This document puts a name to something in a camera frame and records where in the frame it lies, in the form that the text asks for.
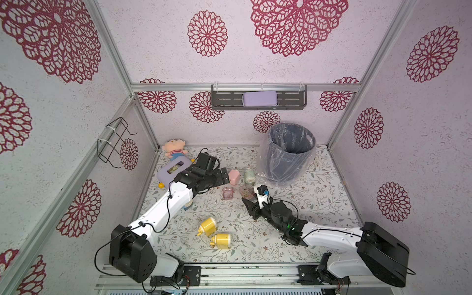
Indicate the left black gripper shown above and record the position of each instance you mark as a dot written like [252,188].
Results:
[219,179]

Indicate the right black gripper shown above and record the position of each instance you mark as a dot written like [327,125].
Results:
[256,208]

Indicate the pink pencil sharpener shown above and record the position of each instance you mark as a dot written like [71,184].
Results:
[234,177]

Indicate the pink clear shavings tray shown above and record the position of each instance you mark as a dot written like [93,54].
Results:
[247,192]
[228,193]

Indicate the green pencil sharpener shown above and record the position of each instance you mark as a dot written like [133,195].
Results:
[249,176]

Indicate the clear plastic bin liner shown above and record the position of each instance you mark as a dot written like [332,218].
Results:
[284,162]

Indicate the grey trash bin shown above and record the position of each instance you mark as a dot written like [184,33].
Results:
[289,153]

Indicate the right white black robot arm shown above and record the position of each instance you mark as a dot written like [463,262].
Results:
[359,251]

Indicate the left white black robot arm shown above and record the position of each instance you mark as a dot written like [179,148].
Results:
[131,247]

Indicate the blue pencil sharpener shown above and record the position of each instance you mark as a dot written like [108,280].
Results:
[188,205]

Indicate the yellow pencil sharpener lower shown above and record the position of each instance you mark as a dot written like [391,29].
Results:
[221,241]

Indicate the yellow pencil sharpener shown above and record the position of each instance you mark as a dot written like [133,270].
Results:
[221,241]
[208,227]

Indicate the yellow pencil sharpener upper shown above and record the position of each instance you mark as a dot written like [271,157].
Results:
[208,227]

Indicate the purple tissue box toy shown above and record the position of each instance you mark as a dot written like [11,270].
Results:
[169,172]

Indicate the plush doll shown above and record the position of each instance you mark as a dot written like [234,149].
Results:
[174,148]

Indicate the purple soap box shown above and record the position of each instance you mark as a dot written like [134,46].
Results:
[260,99]

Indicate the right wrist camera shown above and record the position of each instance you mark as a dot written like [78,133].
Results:
[262,194]

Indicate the aluminium front rail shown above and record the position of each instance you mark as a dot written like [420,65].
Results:
[266,278]

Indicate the dark grey wall shelf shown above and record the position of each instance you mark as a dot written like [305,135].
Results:
[230,99]

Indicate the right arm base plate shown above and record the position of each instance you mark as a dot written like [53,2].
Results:
[312,275]

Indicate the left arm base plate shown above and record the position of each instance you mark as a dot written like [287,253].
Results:
[187,275]

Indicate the black wire wall rack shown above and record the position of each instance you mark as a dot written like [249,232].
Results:
[108,146]

